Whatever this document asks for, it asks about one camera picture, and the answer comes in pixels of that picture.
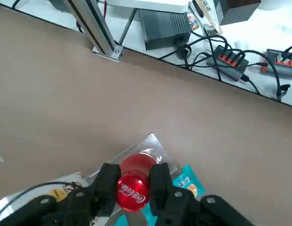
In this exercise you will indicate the grey hub orange ports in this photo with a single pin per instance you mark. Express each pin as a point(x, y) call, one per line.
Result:
point(282, 68)
point(230, 66)

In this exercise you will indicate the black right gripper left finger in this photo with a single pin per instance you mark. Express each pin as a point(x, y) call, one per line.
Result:
point(103, 193)

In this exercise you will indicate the black rectangular box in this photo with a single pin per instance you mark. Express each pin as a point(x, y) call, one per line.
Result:
point(237, 11)

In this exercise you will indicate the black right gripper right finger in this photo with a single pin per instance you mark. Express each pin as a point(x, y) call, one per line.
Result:
point(164, 195)

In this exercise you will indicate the black power adapter box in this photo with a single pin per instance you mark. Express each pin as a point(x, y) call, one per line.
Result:
point(164, 28)

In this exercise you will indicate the red Coca-Cola bottle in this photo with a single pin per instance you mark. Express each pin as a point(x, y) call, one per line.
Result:
point(131, 193)

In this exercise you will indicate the aluminium table edge post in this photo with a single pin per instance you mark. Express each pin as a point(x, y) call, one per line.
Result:
point(94, 26)

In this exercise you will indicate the clear stepped snack shelf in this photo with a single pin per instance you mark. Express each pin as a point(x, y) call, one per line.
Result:
point(150, 146)

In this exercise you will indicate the teal snack packet red figure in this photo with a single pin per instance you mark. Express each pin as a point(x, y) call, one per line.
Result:
point(188, 181)

